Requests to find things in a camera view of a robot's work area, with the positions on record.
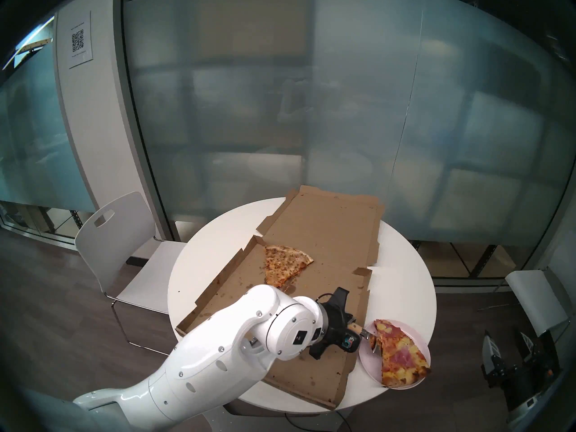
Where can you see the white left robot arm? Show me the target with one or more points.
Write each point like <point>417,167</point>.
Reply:
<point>202,363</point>

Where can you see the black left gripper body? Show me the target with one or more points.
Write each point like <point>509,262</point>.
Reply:
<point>337,327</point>

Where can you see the paper sign with QR code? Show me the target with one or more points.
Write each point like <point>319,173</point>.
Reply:
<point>80,39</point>

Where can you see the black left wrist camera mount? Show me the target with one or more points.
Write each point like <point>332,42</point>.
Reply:
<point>340,297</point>

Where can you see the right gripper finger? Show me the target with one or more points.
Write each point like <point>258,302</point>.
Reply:
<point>526,345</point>
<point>491,357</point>

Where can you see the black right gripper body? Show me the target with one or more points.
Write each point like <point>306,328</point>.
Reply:
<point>517,381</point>

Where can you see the grey base plate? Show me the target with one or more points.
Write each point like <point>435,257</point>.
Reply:
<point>270,422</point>

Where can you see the pink round plate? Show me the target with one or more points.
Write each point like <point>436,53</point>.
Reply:
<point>370,366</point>

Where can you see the cheese pizza slice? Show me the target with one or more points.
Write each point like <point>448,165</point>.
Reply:
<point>281,264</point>

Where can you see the white plain chair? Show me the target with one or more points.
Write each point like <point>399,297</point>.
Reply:
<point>535,296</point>

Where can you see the ham pineapple pizza slice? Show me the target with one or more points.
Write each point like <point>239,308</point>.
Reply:
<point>400,354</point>

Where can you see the open cardboard pizza box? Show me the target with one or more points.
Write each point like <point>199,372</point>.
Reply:
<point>324,237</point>

